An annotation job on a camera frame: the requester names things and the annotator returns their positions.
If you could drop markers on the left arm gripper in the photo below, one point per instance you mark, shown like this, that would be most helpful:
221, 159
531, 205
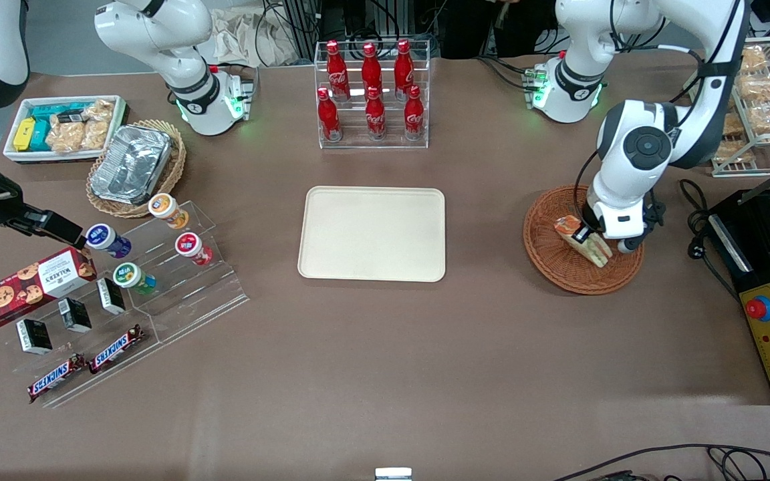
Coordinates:
583, 233

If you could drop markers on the plastic triangle sandwich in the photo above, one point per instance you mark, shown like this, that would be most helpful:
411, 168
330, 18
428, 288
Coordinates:
595, 250

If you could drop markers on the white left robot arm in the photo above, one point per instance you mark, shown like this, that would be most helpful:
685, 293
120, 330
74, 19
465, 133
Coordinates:
646, 147

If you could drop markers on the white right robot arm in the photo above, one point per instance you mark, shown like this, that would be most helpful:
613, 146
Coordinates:
158, 27

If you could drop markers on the round brown wicker basket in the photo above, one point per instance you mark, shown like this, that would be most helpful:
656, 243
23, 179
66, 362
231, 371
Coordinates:
552, 264

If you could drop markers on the aluminium foil tray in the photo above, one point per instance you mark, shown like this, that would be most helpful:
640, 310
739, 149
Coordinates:
131, 164

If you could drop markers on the oval tan wicker basket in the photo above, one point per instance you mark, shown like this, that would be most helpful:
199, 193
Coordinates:
174, 167

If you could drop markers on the beige plastic serving tray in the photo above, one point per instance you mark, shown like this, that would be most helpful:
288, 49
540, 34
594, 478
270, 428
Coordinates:
371, 234

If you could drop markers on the blue lid yogurt cup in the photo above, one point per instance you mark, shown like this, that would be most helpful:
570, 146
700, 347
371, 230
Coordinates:
105, 239

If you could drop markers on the red Walkers cookie box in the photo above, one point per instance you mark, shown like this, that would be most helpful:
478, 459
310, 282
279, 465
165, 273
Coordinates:
24, 287

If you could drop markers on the small black carton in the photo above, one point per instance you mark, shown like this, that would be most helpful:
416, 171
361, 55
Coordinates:
111, 296
34, 337
75, 315

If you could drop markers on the white plastic snack bin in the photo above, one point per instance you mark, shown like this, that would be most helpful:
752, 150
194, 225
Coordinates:
14, 155

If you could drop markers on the green lid yogurt cup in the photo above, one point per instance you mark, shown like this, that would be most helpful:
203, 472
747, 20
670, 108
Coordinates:
132, 276

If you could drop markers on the clear bag of crackers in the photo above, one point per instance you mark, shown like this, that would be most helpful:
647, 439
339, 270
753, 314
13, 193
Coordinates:
101, 109
65, 137
95, 133

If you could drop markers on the teal snack box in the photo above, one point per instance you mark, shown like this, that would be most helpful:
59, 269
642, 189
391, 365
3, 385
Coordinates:
41, 133
57, 110

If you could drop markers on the yellow snack box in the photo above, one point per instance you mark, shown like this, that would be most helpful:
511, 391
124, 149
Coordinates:
23, 135

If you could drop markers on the orange lid yogurt cup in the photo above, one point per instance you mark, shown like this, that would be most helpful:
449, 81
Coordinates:
166, 208

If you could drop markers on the Snickers chocolate bar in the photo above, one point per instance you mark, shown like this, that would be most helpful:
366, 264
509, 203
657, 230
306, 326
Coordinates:
57, 378
116, 349

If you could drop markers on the red lid yogurt cup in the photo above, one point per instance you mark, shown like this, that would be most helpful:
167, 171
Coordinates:
191, 247

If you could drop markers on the clear acrylic tiered display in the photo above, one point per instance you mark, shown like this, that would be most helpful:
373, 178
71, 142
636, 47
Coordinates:
191, 300

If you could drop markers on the black countertop grill appliance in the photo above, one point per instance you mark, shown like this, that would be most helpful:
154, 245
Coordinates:
759, 267

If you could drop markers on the red emergency stop button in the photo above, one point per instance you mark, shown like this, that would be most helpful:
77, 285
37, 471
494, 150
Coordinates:
759, 308

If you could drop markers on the red cola bottle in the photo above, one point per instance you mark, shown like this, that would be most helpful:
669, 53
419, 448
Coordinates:
371, 70
375, 115
414, 112
337, 70
404, 67
328, 117

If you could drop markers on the clear acrylic bottle rack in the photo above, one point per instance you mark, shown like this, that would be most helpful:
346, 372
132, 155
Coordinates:
371, 137

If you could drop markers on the crumpled beige cloth bag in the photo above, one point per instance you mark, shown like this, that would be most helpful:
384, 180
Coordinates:
244, 37

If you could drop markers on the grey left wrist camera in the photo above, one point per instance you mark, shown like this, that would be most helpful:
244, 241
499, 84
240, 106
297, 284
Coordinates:
626, 246

